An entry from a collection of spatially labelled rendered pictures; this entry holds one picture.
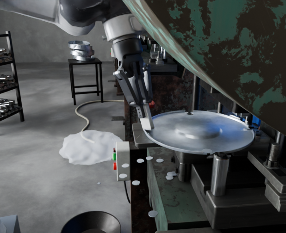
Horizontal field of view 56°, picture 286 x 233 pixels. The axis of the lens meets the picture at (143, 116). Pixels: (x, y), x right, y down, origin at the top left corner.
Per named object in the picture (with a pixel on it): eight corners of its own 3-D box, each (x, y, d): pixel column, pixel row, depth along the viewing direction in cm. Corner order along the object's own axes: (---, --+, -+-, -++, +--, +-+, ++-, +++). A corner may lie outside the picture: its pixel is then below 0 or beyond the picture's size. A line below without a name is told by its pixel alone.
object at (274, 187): (278, 212, 53) (288, 166, 50) (241, 168, 69) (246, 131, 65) (307, 210, 54) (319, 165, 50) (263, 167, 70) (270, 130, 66)
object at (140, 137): (135, 189, 70) (135, 142, 65) (132, 162, 83) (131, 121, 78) (229, 183, 72) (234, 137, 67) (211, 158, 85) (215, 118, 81)
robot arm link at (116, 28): (95, 25, 67) (101, 47, 68) (132, 7, 59) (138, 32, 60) (127, 24, 77) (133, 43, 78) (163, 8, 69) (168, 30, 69)
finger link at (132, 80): (135, 61, 68) (132, 62, 67) (146, 104, 69) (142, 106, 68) (124, 65, 70) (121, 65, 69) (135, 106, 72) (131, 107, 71)
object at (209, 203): (212, 230, 57) (214, 207, 55) (170, 140, 99) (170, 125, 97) (344, 220, 60) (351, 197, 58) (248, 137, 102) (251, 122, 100)
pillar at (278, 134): (275, 157, 68) (285, 104, 63) (270, 153, 70) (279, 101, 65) (283, 157, 68) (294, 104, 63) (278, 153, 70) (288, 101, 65)
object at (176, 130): (143, 155, 60) (143, 151, 60) (144, 112, 87) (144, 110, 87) (274, 155, 60) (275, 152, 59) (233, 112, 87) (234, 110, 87)
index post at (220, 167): (213, 196, 58) (217, 156, 55) (208, 188, 61) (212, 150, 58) (226, 195, 58) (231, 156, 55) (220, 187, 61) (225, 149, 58)
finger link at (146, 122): (146, 103, 70) (144, 104, 70) (152, 129, 71) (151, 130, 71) (138, 105, 72) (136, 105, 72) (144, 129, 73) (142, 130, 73)
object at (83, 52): (73, 105, 351) (67, 42, 324) (71, 96, 391) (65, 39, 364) (103, 102, 362) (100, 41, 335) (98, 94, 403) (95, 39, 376)
